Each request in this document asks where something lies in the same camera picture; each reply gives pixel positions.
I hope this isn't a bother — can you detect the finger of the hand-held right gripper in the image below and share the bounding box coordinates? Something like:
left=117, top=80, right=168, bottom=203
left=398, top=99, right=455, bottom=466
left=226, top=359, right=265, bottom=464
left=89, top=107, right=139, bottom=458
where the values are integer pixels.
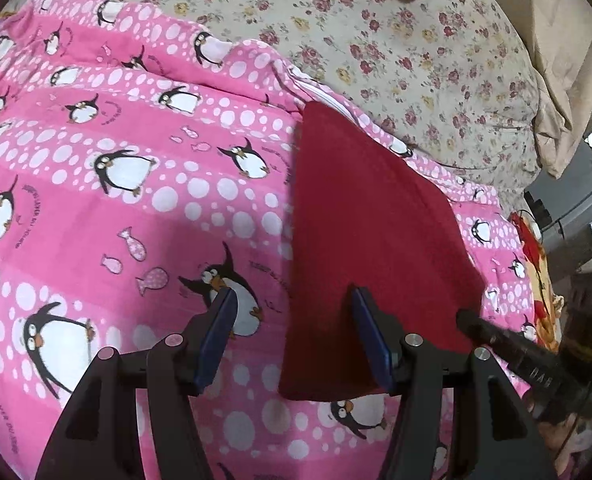
left=456, top=309, right=516, bottom=361

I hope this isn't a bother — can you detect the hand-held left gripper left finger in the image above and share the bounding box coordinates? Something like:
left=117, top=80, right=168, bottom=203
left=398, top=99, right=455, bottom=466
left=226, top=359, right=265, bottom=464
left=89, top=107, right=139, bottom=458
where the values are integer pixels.
left=35, top=287, right=239, bottom=480

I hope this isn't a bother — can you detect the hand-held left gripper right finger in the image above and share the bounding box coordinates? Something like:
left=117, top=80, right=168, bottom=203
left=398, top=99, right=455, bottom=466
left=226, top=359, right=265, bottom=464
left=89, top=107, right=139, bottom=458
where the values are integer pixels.
left=352, top=286, right=559, bottom=480

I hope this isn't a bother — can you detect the dark red garment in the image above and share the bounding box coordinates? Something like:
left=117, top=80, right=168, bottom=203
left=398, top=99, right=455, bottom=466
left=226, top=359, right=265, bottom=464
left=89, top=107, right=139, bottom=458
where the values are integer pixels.
left=277, top=101, right=486, bottom=403

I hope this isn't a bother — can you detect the red yellow printed cloth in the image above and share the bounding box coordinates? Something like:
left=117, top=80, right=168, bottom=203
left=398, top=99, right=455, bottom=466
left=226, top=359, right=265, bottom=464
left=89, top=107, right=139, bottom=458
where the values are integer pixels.
left=508, top=210, right=564, bottom=353

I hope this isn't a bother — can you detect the pink penguin print blanket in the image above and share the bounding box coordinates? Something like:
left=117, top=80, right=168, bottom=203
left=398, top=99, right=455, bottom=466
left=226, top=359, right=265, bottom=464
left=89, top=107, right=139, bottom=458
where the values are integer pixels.
left=0, top=0, right=561, bottom=480

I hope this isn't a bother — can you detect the grey plastic box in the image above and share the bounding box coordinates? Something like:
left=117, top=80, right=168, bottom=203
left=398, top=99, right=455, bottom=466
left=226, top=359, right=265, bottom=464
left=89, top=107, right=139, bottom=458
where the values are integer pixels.
left=524, top=142, right=592, bottom=266

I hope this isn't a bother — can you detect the beige cloth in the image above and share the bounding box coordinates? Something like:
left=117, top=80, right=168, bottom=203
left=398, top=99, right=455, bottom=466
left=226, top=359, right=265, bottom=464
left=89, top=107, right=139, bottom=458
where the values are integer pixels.
left=523, top=0, right=592, bottom=178

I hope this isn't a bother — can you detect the floral bed sheet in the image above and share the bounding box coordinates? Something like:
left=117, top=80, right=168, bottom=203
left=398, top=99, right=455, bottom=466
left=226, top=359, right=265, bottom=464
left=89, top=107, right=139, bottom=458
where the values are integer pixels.
left=0, top=0, right=544, bottom=201

